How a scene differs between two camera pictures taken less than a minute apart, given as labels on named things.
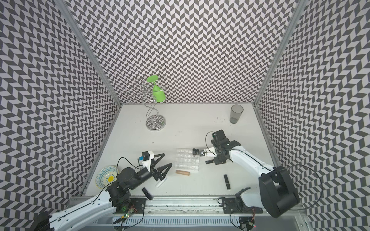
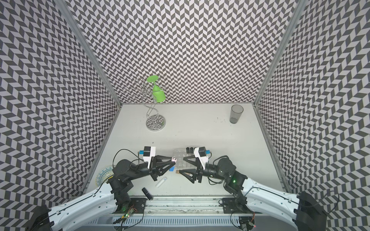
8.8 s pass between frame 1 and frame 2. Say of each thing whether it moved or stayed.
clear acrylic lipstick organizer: stayed
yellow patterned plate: stayed
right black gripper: moved
